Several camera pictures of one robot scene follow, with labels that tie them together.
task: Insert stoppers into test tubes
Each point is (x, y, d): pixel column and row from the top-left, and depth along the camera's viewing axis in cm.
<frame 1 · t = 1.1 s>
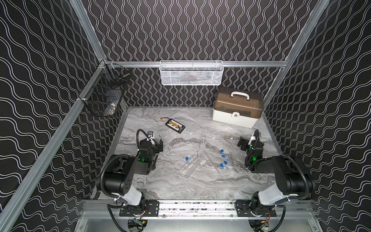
left hand: (153, 137, 93), fingers open
right hand: (249, 138, 94), fingers open
brown lid white toolbox: (237, 107, 96), point 20 cm above the table
clear test tube: (189, 166, 91), on the table
clear test tube 2: (213, 162, 92), on the table
blue stopper left lone: (187, 158, 94), on the table
blue stopper top: (221, 151, 97), on the table
blue stopper: (223, 156, 95), on the table
blue stopper 2: (225, 162, 92), on the table
blue stopper 3: (221, 165, 92), on the table

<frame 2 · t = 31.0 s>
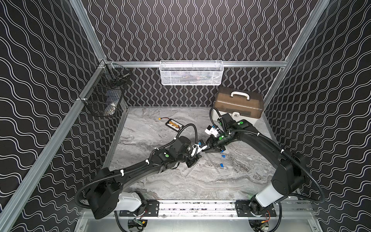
left hand: (200, 152, 77), fingers closed
right hand: (204, 150, 76), fingers open
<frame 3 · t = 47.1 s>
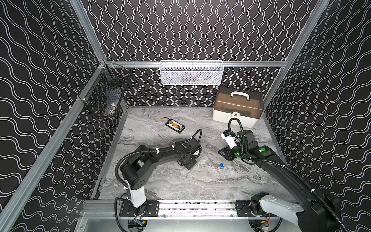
left hand: (190, 161, 89), fingers closed
right hand: (222, 149, 81), fingers open
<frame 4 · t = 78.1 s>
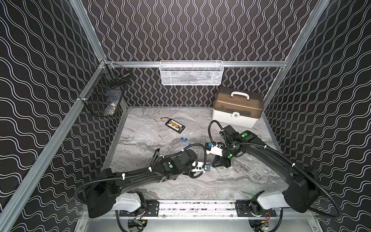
left hand: (196, 157, 79), fingers closed
right hand: (214, 161, 78), fingers closed
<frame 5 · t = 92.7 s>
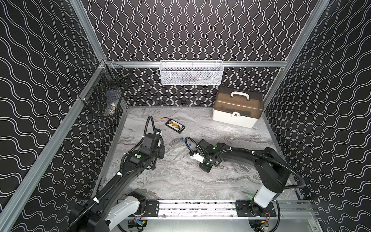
left hand: (160, 144, 80), fingers closed
right hand: (203, 165, 89), fingers closed
